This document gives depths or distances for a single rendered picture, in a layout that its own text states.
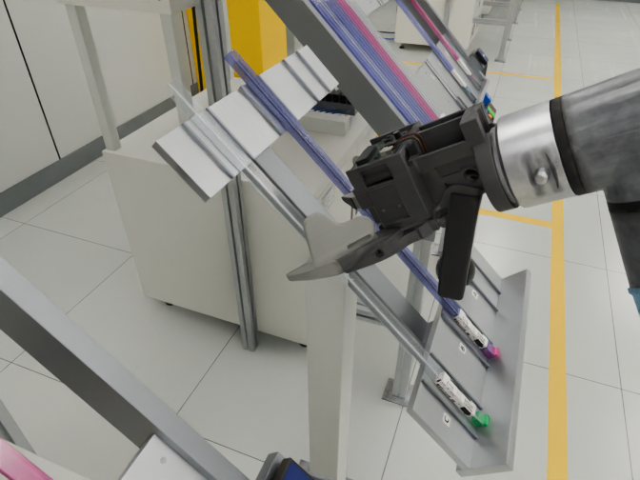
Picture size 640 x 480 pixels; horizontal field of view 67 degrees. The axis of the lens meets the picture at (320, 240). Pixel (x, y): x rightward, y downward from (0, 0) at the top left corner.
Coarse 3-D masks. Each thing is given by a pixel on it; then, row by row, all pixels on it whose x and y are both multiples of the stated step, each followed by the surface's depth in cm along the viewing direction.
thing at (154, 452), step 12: (144, 444) 41; (156, 444) 41; (144, 456) 40; (156, 456) 41; (168, 456) 42; (180, 456) 42; (132, 468) 39; (144, 468) 40; (156, 468) 41; (168, 468) 41; (180, 468) 42; (192, 468) 43
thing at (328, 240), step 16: (304, 224) 42; (320, 224) 42; (336, 224) 42; (352, 224) 42; (368, 224) 42; (320, 240) 42; (336, 240) 42; (352, 240) 43; (368, 240) 42; (320, 256) 43; (336, 256) 43; (304, 272) 43; (320, 272) 43; (336, 272) 43
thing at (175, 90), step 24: (192, 96) 48; (192, 120) 48; (216, 144) 48; (240, 168) 49; (264, 192) 49; (288, 216) 50; (360, 288) 52; (384, 312) 53; (408, 336) 54; (432, 360) 55
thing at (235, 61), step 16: (240, 64) 55; (256, 80) 56; (272, 96) 56; (272, 112) 57; (288, 112) 57; (288, 128) 57; (304, 144) 57; (320, 160) 58; (336, 176) 58; (400, 256) 61; (416, 272) 62; (432, 288) 62; (448, 304) 62
